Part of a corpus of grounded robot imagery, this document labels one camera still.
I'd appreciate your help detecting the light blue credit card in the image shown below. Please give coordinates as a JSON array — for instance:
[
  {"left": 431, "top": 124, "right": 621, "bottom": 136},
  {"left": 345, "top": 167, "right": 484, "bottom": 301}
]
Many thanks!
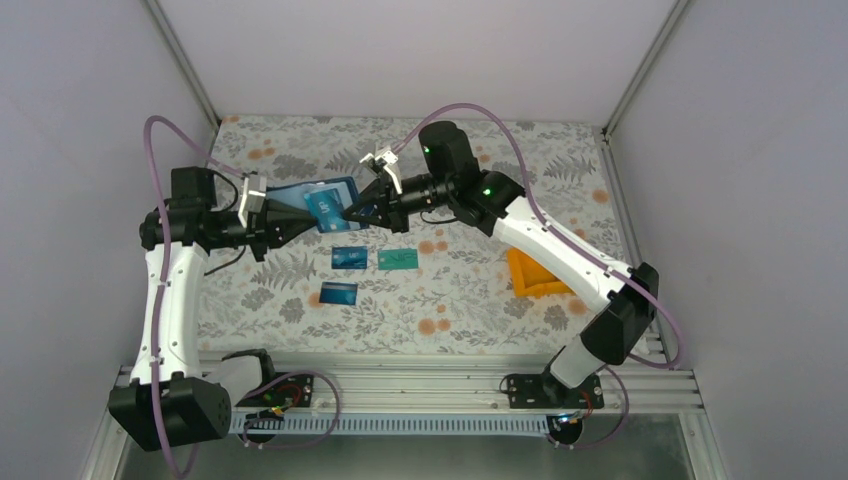
[{"left": 304, "top": 188, "right": 349, "bottom": 233}]

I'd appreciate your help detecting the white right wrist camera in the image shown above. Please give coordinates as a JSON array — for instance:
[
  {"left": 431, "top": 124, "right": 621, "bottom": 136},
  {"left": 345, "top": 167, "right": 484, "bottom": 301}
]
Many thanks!
[{"left": 359, "top": 145, "right": 403, "bottom": 194}]

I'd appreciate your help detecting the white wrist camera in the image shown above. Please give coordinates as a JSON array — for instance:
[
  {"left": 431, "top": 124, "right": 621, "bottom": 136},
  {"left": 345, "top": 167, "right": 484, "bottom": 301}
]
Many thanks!
[
  {"left": 237, "top": 173, "right": 267, "bottom": 228},
  {"left": 359, "top": 145, "right": 403, "bottom": 194}
]

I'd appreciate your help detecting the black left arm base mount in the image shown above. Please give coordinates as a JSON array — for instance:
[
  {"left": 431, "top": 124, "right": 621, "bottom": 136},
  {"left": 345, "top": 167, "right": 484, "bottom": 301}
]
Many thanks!
[{"left": 215, "top": 348, "right": 315, "bottom": 410}]

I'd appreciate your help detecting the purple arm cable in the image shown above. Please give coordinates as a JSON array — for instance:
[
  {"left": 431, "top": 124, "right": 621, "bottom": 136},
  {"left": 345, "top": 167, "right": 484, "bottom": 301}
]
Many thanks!
[
  {"left": 396, "top": 102, "right": 684, "bottom": 371},
  {"left": 144, "top": 115, "right": 250, "bottom": 480}
]

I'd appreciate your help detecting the green credit card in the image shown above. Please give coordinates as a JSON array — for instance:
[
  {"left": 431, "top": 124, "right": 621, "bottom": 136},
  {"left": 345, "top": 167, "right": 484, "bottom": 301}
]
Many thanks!
[{"left": 377, "top": 248, "right": 419, "bottom": 271}]

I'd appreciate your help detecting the blue leather card holder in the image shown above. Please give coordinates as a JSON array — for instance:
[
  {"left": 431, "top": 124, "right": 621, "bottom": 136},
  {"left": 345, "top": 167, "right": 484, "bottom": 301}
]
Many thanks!
[{"left": 267, "top": 176, "right": 369, "bottom": 234}]

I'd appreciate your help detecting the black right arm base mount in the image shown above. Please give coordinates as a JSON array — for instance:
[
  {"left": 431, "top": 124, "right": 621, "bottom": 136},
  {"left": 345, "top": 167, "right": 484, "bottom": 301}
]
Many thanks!
[{"left": 498, "top": 373, "right": 605, "bottom": 410}]

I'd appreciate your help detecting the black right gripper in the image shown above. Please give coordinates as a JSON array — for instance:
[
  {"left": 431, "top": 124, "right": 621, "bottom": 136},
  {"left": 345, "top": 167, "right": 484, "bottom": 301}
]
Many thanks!
[{"left": 342, "top": 171, "right": 454, "bottom": 232}]

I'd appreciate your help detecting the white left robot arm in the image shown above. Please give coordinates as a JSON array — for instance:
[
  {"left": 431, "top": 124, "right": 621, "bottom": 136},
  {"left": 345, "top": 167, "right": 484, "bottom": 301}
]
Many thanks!
[{"left": 108, "top": 167, "right": 317, "bottom": 452}]

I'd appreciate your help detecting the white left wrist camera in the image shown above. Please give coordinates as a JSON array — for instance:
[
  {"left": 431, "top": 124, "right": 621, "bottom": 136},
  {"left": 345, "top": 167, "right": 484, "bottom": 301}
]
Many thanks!
[{"left": 237, "top": 173, "right": 267, "bottom": 228}]

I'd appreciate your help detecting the dark blue credit card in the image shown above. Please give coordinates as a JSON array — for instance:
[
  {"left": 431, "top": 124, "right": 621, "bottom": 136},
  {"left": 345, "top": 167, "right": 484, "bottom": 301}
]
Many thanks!
[{"left": 331, "top": 246, "right": 368, "bottom": 270}]

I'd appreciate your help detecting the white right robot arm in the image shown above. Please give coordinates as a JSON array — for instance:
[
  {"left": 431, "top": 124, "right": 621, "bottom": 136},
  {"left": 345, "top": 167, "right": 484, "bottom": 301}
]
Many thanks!
[{"left": 344, "top": 121, "right": 659, "bottom": 407}]

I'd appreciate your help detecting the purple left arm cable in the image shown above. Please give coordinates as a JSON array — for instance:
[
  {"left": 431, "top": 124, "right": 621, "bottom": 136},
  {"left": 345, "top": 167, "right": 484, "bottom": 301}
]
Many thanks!
[{"left": 144, "top": 115, "right": 250, "bottom": 480}]

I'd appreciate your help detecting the floral table cloth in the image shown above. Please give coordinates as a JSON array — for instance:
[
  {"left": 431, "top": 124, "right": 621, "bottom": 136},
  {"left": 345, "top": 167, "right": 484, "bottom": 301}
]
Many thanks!
[{"left": 198, "top": 115, "right": 624, "bottom": 354}]

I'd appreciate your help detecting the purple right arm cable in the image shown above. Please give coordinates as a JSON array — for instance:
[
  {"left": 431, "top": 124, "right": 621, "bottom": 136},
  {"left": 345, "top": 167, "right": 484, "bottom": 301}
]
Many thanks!
[{"left": 396, "top": 102, "right": 684, "bottom": 371}]

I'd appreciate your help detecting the blue striped credit card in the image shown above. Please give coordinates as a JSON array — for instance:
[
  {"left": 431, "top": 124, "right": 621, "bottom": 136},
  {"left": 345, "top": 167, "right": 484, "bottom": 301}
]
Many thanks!
[{"left": 319, "top": 282, "right": 358, "bottom": 306}]

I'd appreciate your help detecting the aluminium rail base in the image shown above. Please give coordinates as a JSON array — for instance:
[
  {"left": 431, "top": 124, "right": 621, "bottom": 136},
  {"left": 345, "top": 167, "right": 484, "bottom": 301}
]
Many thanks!
[{"left": 254, "top": 353, "right": 703, "bottom": 436}]

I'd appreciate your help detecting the yellow plastic bin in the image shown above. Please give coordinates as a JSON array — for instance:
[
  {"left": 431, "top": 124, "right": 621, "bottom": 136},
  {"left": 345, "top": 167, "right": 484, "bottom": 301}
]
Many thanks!
[{"left": 506, "top": 248, "right": 573, "bottom": 298}]

